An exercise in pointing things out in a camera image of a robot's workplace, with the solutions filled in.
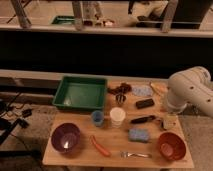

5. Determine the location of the white plastic cup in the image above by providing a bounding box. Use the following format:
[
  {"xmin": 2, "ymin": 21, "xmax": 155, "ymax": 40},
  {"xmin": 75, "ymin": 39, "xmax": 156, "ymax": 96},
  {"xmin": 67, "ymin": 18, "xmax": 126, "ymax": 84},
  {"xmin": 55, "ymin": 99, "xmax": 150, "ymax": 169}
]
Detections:
[{"xmin": 110, "ymin": 107, "xmax": 126, "ymax": 127}]

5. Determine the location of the blue plastic cup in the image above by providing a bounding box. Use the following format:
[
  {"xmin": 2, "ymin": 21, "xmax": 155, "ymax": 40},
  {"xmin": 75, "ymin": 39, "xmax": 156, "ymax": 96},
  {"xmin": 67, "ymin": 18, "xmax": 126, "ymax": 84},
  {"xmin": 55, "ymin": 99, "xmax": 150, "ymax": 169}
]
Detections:
[{"xmin": 91, "ymin": 110, "xmax": 104, "ymax": 127}]

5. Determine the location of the black-handled knife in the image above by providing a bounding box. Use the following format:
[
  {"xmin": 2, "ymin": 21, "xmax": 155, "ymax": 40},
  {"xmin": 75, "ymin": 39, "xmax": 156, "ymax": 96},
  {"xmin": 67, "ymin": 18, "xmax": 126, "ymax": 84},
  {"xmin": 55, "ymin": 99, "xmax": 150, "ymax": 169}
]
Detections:
[{"xmin": 130, "ymin": 115, "xmax": 156, "ymax": 124}]

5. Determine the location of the red-orange bowl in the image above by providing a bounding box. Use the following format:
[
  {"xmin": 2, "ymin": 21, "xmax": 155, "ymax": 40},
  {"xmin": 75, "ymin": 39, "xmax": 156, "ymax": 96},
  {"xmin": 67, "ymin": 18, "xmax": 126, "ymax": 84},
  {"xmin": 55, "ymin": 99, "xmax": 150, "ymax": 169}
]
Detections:
[{"xmin": 157, "ymin": 132, "xmax": 186, "ymax": 161}]

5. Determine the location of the green plastic tray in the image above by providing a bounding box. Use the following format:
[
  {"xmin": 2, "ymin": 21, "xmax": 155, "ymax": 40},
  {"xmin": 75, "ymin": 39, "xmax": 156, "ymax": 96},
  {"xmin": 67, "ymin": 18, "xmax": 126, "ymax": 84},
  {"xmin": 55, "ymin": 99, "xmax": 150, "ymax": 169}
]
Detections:
[{"xmin": 52, "ymin": 76, "xmax": 107, "ymax": 111}]

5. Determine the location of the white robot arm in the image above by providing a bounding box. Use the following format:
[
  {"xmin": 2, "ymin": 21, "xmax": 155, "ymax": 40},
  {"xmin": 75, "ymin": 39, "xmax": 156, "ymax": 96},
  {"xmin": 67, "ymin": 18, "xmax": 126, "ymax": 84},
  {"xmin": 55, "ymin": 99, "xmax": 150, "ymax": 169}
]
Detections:
[{"xmin": 163, "ymin": 66, "xmax": 213, "ymax": 118}]

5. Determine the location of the black rectangular block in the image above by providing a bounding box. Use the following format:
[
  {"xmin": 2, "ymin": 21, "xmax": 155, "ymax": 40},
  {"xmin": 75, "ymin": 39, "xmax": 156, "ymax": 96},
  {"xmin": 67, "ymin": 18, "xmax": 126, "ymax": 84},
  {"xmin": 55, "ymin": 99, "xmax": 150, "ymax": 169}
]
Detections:
[{"xmin": 136, "ymin": 99, "xmax": 154, "ymax": 109}]

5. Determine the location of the small metal cup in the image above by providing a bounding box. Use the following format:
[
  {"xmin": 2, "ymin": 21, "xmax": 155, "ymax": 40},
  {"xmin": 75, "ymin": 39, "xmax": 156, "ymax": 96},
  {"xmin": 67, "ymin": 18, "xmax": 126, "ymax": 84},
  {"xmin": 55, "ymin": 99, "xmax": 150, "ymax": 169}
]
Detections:
[{"xmin": 116, "ymin": 93, "xmax": 126, "ymax": 105}]

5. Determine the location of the wooden spoon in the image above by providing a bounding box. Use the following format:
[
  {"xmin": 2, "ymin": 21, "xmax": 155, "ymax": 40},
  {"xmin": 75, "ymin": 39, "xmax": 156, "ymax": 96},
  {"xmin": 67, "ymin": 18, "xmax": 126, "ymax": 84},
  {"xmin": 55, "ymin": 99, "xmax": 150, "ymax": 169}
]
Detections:
[{"xmin": 150, "ymin": 83, "xmax": 166, "ymax": 97}]

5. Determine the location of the silver fork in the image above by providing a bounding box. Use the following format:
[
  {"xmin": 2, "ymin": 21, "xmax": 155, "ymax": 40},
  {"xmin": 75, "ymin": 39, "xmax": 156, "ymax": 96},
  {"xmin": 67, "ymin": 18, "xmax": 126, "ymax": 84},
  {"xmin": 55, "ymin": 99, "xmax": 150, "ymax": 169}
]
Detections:
[{"xmin": 120, "ymin": 152, "xmax": 152, "ymax": 158}]

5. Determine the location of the blue sponge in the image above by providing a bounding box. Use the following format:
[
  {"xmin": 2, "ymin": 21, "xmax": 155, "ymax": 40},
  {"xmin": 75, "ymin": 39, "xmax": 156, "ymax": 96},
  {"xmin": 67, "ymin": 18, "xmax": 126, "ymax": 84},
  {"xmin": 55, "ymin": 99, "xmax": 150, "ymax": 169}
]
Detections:
[{"xmin": 129, "ymin": 128, "xmax": 150, "ymax": 143}]

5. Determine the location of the purple bowl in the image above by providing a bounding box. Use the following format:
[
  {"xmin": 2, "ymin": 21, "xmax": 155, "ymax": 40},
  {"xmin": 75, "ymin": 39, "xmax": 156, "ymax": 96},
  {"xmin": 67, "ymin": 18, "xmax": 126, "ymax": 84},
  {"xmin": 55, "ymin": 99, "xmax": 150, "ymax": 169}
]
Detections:
[{"xmin": 51, "ymin": 123, "xmax": 80, "ymax": 154}]

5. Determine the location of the orange carrot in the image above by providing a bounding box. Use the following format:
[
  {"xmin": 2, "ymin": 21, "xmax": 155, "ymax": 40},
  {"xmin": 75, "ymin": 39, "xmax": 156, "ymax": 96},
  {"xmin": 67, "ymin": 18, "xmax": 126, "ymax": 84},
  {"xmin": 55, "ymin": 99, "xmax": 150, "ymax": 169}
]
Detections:
[{"xmin": 90, "ymin": 135, "xmax": 111, "ymax": 157}]

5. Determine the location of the light blue cloth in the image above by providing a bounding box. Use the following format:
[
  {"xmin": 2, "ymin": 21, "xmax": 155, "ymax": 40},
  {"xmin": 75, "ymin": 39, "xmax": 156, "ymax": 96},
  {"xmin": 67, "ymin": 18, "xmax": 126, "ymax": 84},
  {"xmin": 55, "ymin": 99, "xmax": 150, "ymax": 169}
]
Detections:
[{"xmin": 132, "ymin": 85, "xmax": 153, "ymax": 96}]

